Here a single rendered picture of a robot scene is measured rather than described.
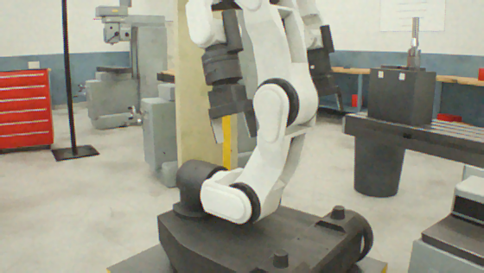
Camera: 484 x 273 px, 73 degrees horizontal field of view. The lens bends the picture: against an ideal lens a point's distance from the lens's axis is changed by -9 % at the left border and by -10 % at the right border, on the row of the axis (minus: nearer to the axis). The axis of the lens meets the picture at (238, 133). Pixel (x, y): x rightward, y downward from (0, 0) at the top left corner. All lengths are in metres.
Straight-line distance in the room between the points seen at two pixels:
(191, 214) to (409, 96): 0.86
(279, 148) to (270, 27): 0.32
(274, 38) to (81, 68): 8.54
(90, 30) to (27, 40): 1.50
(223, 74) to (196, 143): 1.51
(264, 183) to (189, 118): 1.23
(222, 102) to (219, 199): 0.42
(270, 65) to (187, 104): 1.27
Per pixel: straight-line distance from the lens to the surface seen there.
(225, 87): 0.82
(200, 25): 0.83
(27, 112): 4.78
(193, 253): 1.14
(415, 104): 1.33
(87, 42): 9.44
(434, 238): 1.00
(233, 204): 1.13
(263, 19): 1.00
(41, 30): 9.31
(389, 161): 3.03
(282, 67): 0.99
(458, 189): 1.12
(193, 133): 2.27
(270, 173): 1.06
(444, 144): 1.27
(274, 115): 0.96
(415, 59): 1.38
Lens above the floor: 1.15
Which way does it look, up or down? 13 degrees down
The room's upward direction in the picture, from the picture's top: straight up
